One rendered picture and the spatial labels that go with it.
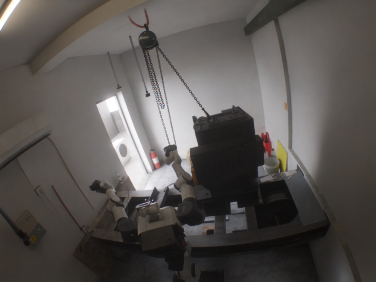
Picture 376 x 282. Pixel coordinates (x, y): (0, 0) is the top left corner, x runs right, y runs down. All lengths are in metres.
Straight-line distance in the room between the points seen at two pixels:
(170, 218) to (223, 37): 3.30
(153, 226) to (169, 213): 0.13
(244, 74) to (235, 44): 0.63
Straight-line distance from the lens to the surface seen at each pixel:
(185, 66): 3.65
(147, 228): 1.06
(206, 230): 2.60
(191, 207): 1.00
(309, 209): 1.92
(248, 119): 1.41
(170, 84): 3.75
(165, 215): 1.06
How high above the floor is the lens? 2.11
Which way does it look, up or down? 24 degrees down
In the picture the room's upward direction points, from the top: 16 degrees counter-clockwise
